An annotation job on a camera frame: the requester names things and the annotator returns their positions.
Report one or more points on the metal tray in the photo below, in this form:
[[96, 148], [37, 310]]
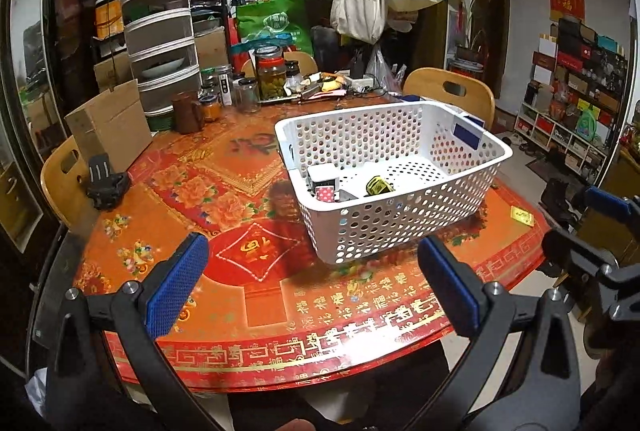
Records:
[[310, 97]]

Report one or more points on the yellow tape measure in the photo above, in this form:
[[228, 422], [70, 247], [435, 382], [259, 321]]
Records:
[[377, 185]]

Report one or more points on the white plastic bag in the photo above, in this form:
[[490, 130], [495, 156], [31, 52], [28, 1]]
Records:
[[472, 120]]

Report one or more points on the empty glass jar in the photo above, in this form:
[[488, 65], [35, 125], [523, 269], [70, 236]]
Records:
[[247, 96]]

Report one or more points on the small yellow card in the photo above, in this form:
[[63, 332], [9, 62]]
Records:
[[522, 215]]

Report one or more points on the white bottle black label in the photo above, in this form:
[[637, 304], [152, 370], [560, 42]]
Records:
[[226, 88]]

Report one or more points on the large pickle jar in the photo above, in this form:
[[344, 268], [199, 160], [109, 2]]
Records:
[[270, 81]]

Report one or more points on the orange box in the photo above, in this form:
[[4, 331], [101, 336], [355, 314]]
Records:
[[109, 18]]

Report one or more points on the white square box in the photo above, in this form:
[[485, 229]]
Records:
[[324, 175]]

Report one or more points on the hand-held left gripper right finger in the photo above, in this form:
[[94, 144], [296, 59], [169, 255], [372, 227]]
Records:
[[450, 286]]

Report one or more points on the brown cardboard carton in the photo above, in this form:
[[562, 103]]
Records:
[[210, 48]]

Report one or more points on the black clamp mount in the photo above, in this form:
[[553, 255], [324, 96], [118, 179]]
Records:
[[107, 191]]

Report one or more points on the white cubby shelf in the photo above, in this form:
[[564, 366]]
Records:
[[560, 136]]

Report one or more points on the white perforated plastic basket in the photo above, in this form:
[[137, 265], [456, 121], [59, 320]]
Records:
[[400, 221]]

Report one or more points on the glass jar red band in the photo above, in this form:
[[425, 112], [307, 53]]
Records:
[[465, 68]]

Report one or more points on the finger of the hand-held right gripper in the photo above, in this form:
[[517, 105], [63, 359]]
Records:
[[605, 201], [575, 251]]

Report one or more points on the brown ceramic mug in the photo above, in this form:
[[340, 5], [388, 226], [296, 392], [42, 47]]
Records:
[[187, 113]]

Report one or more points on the small dark-lid jar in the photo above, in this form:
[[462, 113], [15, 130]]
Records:
[[292, 72]]

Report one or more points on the shelf of assorted boxes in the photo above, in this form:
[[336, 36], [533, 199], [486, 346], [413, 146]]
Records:
[[580, 61]]

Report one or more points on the red patterned card box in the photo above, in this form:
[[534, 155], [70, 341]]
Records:
[[325, 194]]

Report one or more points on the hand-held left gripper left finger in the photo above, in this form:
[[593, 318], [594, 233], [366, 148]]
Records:
[[177, 283]]

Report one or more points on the black boots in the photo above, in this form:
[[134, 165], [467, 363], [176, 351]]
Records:
[[555, 198]]

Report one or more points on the orange preserve jar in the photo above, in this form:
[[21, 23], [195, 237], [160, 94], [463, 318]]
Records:
[[211, 110]]

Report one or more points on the open cardboard box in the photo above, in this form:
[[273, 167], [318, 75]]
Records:
[[110, 121]]

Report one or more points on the wooden chair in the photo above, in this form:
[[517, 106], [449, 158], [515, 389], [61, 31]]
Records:
[[300, 58], [425, 83], [55, 191]]

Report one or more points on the green shopping bag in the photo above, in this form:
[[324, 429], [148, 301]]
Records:
[[270, 21]]

